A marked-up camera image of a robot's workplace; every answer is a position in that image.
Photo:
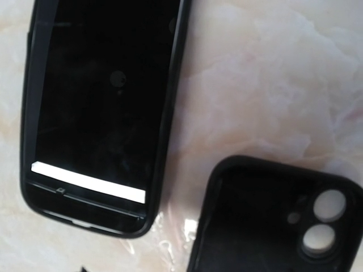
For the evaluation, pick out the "black phone case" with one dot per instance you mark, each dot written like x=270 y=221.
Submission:
x=164 y=141
x=260 y=215

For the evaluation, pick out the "black smartphone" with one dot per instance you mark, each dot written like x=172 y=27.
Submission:
x=102 y=99

